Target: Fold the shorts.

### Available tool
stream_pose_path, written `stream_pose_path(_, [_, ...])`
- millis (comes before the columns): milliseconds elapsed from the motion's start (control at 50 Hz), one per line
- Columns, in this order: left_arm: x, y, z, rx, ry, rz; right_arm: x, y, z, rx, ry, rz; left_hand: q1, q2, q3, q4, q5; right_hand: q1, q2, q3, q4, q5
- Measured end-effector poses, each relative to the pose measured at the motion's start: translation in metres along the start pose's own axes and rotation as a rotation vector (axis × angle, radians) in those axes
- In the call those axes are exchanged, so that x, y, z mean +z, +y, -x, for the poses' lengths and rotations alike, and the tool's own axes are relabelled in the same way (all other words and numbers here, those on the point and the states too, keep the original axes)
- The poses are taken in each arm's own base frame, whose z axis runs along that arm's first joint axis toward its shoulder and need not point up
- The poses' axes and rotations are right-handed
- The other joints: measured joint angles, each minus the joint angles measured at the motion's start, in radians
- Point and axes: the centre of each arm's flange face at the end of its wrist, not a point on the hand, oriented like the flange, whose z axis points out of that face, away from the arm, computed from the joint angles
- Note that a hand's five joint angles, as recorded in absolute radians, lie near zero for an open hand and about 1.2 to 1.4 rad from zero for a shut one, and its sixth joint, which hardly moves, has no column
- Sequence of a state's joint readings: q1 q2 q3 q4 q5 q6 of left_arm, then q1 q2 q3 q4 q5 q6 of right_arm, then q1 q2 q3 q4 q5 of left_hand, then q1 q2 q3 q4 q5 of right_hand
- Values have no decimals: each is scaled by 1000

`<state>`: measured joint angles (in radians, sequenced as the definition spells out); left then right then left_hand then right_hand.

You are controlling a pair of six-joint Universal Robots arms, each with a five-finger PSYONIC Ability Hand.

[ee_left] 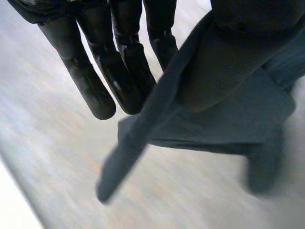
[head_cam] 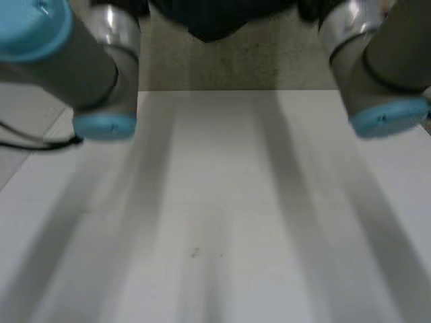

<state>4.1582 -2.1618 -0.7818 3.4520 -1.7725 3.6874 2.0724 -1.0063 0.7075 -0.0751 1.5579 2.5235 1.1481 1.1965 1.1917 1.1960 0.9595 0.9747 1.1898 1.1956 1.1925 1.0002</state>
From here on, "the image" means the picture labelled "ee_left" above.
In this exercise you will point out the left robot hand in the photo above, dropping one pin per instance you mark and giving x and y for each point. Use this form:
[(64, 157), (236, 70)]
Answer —
[(102, 71)]

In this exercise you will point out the dark blue shorts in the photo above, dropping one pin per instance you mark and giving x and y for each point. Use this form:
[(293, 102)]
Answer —
[(214, 128)]

